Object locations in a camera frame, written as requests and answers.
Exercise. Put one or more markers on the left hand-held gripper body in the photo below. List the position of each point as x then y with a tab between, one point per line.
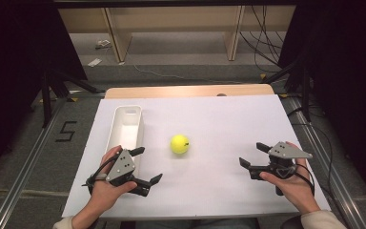
120	167

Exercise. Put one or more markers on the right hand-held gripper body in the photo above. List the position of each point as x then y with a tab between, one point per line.
282	151

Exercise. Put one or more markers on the white plastic bin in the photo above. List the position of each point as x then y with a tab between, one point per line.
125	133

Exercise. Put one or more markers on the yellow-green apple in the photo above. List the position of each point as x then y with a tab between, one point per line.
179	144

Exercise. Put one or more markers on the person's left hand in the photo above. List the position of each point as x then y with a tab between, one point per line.
108	192

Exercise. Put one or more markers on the person's right hand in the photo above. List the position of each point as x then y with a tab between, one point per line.
290	189

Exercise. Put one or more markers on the white board table cover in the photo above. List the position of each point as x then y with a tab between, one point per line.
209	178

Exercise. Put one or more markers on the black metal stand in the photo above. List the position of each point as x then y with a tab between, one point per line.
305	95

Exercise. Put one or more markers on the white paper strip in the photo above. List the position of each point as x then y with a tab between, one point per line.
94	62

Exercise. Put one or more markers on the black tripod stand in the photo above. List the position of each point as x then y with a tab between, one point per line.
46	101

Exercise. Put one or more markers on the dark curtain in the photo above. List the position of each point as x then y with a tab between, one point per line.
12	63
346	63

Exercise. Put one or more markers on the grey and white floor item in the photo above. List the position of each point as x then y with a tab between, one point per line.
103	44

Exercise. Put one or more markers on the aluminium floor rail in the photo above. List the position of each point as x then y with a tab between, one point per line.
22	171
327	168

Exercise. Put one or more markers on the wooden shelf frame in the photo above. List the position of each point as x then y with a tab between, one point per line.
120	41

